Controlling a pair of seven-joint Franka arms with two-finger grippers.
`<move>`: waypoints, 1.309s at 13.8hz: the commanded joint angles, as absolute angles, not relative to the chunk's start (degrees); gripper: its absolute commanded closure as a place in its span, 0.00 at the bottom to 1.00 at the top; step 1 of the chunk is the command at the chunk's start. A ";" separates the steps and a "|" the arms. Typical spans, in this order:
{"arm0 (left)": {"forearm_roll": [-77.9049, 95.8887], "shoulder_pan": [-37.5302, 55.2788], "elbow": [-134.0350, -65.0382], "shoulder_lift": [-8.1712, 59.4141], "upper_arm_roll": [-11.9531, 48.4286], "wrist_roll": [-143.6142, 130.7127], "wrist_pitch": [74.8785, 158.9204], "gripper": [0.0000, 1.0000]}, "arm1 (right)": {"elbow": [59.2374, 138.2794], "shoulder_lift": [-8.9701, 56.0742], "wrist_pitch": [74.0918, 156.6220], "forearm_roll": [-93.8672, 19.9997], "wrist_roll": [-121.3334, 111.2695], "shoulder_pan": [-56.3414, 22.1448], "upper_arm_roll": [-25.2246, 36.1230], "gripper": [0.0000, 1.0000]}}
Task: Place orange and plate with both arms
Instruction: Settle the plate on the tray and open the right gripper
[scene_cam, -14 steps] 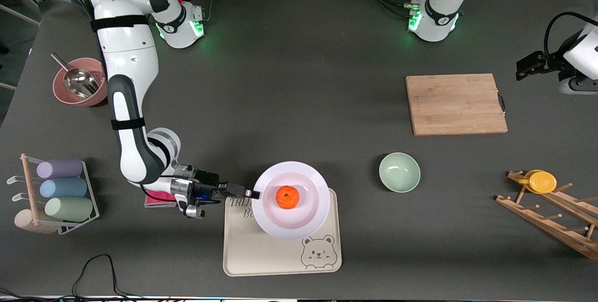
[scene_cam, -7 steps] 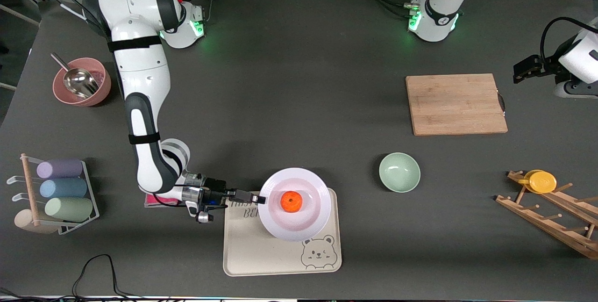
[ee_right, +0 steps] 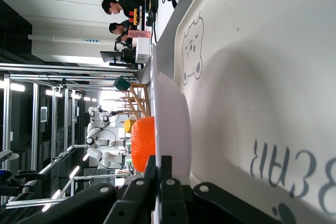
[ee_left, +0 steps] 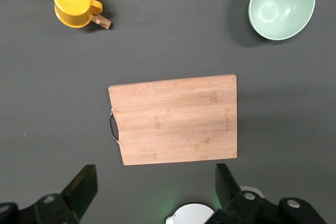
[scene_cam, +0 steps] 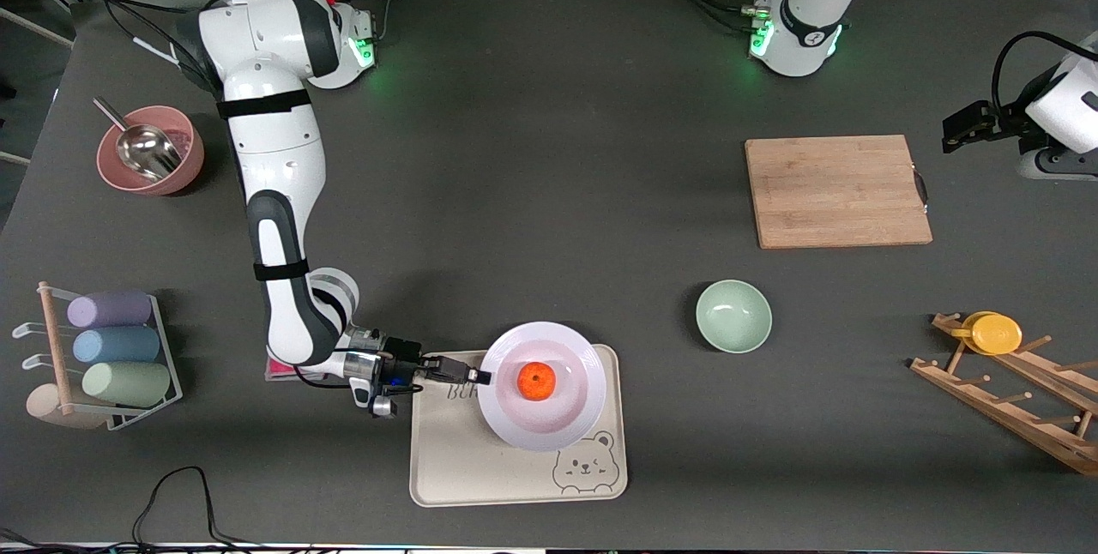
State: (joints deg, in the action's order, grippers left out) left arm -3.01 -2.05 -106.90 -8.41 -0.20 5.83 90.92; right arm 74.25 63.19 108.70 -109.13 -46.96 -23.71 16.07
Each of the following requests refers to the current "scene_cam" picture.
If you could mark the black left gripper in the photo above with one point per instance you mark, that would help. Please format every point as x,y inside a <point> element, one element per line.
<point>998,120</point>

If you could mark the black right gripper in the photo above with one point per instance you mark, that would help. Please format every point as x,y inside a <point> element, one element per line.
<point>406,364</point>

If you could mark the orange fruit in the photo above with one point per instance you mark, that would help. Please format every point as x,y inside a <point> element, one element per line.
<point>537,381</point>

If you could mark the white round plate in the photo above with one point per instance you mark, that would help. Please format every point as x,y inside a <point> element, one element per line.
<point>566,417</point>

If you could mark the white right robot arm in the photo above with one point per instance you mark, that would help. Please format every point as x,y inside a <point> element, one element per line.
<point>274,151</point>

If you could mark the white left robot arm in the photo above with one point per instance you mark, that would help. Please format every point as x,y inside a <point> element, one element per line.
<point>811,5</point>

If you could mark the beige bear print tray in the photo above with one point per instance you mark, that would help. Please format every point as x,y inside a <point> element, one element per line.
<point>463,468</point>

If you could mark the wooden cutting board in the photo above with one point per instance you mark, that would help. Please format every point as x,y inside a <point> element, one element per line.
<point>836,189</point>

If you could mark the pink folded cloth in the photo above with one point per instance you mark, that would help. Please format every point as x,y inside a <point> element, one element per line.
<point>279,372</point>

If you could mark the yellow cup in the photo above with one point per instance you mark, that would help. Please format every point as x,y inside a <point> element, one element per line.
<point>995,334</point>

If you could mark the light green bowl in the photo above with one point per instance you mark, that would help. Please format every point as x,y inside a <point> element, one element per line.
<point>733,316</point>

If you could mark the wooden peg drying rack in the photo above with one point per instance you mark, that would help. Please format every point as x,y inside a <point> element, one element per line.
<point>1012,412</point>

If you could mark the green cup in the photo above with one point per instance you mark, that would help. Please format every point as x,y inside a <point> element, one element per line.
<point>127,384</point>

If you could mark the blue cup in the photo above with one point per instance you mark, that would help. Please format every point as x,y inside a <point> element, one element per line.
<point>116,345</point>

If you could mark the pink bowl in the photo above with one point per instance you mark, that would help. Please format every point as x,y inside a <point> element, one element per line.
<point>190,151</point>

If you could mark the purple cup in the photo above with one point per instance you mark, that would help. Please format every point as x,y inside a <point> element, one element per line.
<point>110,310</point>

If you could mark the metal scoop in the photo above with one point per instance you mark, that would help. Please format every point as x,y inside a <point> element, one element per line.
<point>150,149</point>

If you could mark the beige cup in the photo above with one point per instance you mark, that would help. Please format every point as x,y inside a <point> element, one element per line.
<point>43,406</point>

